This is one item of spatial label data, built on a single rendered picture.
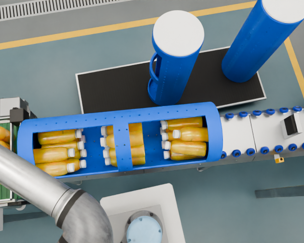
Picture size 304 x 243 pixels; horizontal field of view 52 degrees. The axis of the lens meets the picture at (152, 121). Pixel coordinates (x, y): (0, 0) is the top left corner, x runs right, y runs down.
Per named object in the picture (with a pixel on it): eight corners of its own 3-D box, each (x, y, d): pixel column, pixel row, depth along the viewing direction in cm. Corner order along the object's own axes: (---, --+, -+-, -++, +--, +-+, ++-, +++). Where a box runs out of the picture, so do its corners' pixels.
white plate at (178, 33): (189, 3, 173) (189, 4, 174) (144, 20, 169) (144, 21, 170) (213, 44, 167) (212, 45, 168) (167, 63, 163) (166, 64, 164)
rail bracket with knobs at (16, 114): (30, 129, 165) (23, 124, 155) (16, 130, 164) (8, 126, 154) (30, 111, 167) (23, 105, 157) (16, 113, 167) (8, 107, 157)
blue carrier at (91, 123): (211, 161, 161) (227, 160, 133) (39, 180, 155) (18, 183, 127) (203, 107, 165) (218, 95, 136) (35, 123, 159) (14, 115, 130)
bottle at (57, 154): (34, 163, 143) (72, 159, 145) (29, 165, 137) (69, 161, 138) (33, 148, 143) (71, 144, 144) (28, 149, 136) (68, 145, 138)
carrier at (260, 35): (248, 87, 257) (258, 59, 264) (302, 31, 173) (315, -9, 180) (216, 75, 259) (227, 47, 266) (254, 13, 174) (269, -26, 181)
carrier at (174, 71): (172, 69, 259) (142, 82, 254) (189, 3, 174) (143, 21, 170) (188, 98, 253) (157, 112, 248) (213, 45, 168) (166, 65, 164)
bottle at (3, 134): (-1, 140, 162) (-17, 133, 146) (7, 129, 164) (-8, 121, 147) (10, 147, 162) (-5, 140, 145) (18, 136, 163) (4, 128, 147)
